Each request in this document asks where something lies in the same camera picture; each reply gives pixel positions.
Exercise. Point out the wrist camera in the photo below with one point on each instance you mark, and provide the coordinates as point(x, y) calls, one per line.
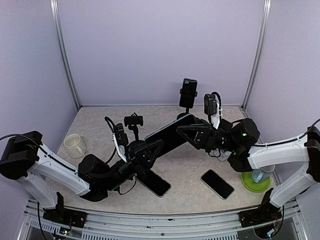
point(120, 140)
point(213, 108)

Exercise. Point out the clear-case black phone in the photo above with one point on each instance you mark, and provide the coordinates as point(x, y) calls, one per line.
point(154, 183)

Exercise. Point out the aluminium frame post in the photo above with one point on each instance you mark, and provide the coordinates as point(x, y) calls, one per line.
point(63, 53)
point(258, 53)

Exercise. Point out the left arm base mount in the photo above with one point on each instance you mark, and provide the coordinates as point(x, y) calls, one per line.
point(69, 217)

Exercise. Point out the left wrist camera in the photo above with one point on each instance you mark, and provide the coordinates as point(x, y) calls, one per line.
point(120, 140)

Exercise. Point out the silver folding phone stand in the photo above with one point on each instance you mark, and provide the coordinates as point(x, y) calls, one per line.
point(223, 155)

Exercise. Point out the aluminium front rail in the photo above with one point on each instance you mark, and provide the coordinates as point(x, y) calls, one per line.
point(221, 225)

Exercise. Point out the green plate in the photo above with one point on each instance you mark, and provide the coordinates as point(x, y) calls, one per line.
point(253, 186)

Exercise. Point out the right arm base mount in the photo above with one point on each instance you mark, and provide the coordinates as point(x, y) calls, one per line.
point(257, 216)

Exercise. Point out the blue-edged black phone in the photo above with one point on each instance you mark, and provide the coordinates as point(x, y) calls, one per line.
point(189, 84)

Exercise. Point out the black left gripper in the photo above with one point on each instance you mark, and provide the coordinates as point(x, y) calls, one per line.
point(138, 160)

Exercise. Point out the white mug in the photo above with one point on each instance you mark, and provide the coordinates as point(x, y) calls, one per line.
point(75, 146)

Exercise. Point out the white-edged black phone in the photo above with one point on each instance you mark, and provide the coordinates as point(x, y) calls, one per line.
point(217, 184)

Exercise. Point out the left aluminium frame post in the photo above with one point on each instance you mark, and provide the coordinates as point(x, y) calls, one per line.
point(63, 53)

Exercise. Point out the light blue cup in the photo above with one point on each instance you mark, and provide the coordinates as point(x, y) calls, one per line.
point(261, 174)

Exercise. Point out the black round-base phone stand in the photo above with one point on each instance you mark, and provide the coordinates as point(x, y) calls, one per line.
point(186, 110)

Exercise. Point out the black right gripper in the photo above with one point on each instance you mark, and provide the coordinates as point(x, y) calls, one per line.
point(201, 135)

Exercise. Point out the teal-edged black phone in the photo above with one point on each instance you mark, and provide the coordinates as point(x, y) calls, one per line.
point(168, 134)

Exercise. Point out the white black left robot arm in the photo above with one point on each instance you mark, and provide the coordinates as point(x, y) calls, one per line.
point(26, 159)

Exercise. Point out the right aluminium frame post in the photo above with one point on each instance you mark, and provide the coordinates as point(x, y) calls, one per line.
point(258, 53)

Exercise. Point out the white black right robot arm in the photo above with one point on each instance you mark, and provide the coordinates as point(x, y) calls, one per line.
point(240, 138)

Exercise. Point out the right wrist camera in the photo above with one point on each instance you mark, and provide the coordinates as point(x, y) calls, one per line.
point(213, 108)

